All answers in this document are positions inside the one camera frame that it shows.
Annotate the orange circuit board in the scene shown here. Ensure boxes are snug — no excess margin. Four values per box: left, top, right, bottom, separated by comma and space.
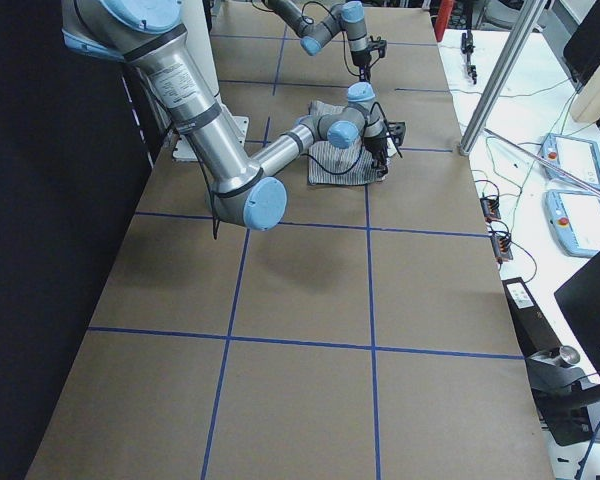
480, 195, 501, 223
490, 231, 513, 264

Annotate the black monitor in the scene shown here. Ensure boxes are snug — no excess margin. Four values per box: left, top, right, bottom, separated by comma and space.
554, 251, 600, 374

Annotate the red cylinder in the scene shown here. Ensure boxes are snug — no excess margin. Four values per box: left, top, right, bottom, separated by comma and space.
434, 0, 455, 43

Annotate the navy white striped polo shirt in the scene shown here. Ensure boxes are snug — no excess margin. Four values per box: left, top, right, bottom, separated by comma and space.
306, 100, 396, 186

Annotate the teach pendant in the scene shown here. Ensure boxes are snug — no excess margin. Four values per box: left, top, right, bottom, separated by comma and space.
541, 133, 600, 190
543, 189, 600, 258

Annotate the camera mount stand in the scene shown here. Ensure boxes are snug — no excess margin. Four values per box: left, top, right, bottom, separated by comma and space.
525, 345, 600, 447

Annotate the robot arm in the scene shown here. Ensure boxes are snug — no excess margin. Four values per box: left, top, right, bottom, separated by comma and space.
263, 1, 386, 82
61, 1, 392, 231

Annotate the aluminium frame post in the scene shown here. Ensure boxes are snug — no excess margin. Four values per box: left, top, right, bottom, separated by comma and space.
458, 0, 552, 156

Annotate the near teach pendant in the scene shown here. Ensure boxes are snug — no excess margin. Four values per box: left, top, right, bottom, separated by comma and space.
543, 189, 600, 258

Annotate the black box with label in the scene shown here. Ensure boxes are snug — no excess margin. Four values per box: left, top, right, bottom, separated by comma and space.
502, 277, 562, 357

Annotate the orange circuit board near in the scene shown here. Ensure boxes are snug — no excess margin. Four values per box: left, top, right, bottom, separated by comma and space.
490, 231, 513, 264

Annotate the far teach pendant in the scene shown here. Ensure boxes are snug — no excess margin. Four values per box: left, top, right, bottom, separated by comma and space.
541, 133, 600, 190

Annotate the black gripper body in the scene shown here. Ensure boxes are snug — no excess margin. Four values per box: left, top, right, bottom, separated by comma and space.
363, 127, 390, 163
349, 39, 373, 70

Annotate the orange circuit board far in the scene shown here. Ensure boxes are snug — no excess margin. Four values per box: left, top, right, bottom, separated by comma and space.
480, 195, 501, 223

